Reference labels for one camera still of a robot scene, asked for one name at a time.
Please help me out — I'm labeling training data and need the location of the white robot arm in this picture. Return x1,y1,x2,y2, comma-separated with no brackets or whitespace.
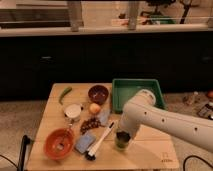
119,89,213,153

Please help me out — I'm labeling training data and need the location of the white dish brush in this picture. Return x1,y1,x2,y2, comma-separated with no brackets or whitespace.
85,123,114,161

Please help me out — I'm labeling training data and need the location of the wooden table board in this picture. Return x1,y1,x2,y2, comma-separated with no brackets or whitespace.
26,83,179,171

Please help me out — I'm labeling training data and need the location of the bunch of dark grapes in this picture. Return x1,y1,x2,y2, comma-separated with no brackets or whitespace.
80,117,101,134

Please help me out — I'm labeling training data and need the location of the orange bowl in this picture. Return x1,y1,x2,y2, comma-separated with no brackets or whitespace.
43,128,74,160

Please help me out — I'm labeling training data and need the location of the orange fruit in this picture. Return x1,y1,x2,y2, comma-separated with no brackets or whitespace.
89,103,101,115

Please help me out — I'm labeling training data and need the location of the blue sponge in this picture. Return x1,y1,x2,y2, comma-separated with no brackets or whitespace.
75,133,96,154

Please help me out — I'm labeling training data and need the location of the white cup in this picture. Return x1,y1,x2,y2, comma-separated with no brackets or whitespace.
64,104,82,121

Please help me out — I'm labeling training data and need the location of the green plastic tray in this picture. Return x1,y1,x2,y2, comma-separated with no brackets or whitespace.
112,78,165,114

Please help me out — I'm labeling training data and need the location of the dark red bowl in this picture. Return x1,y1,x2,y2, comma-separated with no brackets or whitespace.
88,85,109,105

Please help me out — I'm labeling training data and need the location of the black cable stand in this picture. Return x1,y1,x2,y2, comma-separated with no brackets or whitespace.
17,135,31,171

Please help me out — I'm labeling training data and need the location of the light blue cloth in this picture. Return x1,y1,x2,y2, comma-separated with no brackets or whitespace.
97,109,110,126

